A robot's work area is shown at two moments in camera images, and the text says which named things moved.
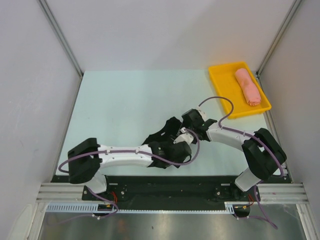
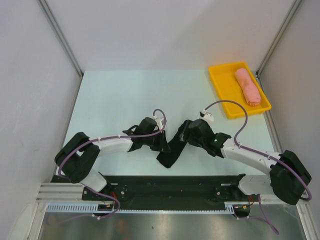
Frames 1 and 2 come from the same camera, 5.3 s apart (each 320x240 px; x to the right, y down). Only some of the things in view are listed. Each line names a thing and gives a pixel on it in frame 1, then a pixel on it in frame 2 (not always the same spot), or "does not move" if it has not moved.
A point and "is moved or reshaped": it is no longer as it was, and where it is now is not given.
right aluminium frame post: x=294 y=6 does not move
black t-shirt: x=168 y=135 is moved or reshaped
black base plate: x=167 y=188 does not move
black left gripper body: x=176 y=161 -> x=155 y=142
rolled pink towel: x=250 y=89 does not move
